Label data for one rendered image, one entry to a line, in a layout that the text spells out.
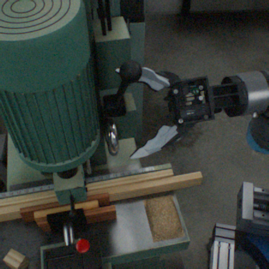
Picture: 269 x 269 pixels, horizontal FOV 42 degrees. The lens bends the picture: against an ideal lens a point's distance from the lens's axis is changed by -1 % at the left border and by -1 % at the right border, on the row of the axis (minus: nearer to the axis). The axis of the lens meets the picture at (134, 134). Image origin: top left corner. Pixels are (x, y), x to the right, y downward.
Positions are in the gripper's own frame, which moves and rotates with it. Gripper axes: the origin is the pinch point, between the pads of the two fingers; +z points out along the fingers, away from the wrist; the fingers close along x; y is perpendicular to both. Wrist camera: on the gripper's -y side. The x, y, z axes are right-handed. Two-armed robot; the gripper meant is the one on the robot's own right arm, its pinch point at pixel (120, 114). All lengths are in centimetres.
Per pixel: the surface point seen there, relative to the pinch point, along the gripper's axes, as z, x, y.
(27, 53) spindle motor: 12.2, -9.1, 13.0
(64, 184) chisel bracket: 13.3, 12.3, -23.3
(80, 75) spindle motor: 5.7, -6.7, 5.0
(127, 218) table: -0.7, 25.4, -34.6
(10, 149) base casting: 33, 2, -66
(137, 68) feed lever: -2.6, -5.7, 9.4
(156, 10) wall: -72, -103, -245
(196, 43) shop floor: -93, -63, -217
